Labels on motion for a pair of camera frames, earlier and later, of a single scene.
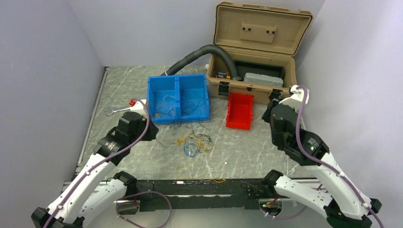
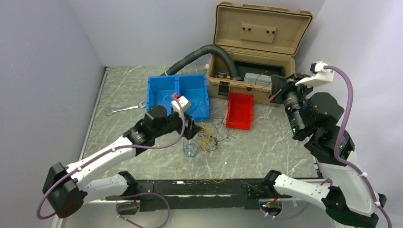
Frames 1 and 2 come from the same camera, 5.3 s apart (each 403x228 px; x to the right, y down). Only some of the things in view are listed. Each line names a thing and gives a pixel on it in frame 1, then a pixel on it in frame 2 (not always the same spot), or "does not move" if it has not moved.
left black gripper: (153, 130) → (190, 131)
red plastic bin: (239, 110) does not move
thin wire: (163, 98) does not move
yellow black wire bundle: (195, 142) → (214, 130)
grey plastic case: (263, 79) does not move
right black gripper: (265, 116) → (279, 84)
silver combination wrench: (111, 111) does not move
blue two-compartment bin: (173, 99) does not move
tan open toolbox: (263, 40) does not move
